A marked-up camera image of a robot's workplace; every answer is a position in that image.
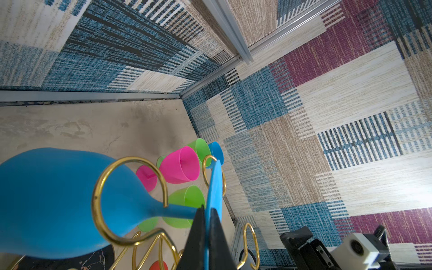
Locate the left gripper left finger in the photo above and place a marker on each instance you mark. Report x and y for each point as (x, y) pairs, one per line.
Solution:
(193, 254)

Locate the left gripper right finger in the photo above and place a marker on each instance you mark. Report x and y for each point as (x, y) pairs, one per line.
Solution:
(220, 257)

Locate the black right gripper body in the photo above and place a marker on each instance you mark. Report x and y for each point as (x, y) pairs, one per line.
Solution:
(308, 256)

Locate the red wine glass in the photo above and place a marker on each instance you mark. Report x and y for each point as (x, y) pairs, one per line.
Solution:
(156, 266)

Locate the green back wine glass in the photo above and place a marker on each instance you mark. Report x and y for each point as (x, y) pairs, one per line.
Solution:
(191, 196)

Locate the green wine glass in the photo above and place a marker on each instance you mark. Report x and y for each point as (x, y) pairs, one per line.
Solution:
(191, 196)
(201, 148)

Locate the pink wine glass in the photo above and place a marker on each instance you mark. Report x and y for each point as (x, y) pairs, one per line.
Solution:
(178, 167)

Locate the blue front wine glass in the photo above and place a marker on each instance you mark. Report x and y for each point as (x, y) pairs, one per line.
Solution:
(216, 151)

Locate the blue wine glass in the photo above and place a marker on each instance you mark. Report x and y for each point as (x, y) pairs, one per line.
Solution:
(67, 202)
(216, 151)

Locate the green front wine glass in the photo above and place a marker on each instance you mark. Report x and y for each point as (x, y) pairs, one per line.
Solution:
(201, 148)

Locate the blue back wine glass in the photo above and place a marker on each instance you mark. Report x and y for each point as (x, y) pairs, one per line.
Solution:
(67, 202)

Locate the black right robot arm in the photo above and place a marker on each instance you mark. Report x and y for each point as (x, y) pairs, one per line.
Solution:
(387, 264)

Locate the gold wine glass rack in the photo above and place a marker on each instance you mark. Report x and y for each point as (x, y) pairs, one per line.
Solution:
(135, 219)

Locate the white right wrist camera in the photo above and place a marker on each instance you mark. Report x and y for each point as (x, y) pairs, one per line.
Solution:
(360, 252)

